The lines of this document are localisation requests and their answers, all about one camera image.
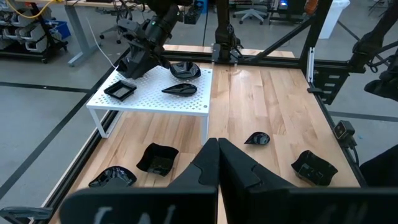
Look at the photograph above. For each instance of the black shelf with grey bins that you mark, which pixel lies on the black shelf with grey bins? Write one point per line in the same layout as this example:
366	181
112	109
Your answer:
35	45

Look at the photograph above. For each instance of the person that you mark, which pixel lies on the person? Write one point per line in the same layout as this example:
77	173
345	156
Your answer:
385	169

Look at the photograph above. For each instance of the white perforated metal shelf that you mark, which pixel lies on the white perforated metal shelf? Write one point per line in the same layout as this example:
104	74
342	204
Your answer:
149	104

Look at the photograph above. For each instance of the white bracket strip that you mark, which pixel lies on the white bracket strip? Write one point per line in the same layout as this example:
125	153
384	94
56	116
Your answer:
310	65

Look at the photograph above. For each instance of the black box under desk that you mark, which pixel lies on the black box under desk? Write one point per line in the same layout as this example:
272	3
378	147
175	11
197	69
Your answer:
193	14

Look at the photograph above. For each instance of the black table clamp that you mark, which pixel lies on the black table clamp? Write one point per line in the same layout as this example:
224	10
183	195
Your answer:
314	90
25	214

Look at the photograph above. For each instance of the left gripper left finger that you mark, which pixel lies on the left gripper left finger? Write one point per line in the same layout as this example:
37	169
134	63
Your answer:
199	174

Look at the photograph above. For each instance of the large black square wavy plate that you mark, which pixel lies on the large black square wavy plate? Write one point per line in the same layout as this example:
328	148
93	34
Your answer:
314	169

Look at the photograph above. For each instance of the black aluminium frame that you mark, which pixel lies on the black aluminium frame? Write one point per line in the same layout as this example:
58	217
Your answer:
267	61

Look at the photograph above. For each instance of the orange object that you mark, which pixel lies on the orange object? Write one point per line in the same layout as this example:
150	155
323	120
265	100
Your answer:
311	6

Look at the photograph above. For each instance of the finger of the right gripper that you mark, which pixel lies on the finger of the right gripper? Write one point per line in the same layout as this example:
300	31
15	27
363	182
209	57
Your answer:
132	68
141	68

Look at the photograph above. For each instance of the black rounded wavy plate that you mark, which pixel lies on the black rounded wavy plate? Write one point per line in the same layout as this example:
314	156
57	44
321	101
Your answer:
186	77
113	177
186	70

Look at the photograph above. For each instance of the blue plastic bin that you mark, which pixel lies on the blue plastic bin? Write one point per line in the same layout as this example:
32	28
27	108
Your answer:
61	28

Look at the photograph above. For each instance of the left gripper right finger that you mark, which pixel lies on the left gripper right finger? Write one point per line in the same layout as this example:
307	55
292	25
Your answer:
242	174

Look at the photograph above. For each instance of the small table-level camera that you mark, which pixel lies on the small table-level camera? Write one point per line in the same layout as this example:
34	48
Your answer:
343	130

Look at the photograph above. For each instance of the black leader arm base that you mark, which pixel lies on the black leader arm base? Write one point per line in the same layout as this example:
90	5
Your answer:
329	88

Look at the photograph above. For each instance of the black equipment rack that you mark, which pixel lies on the black equipment rack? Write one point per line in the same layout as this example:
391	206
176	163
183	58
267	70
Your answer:
293	9

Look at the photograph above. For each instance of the grey office chair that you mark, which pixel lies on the grey office chair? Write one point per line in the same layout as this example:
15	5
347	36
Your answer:
250	13
109	30

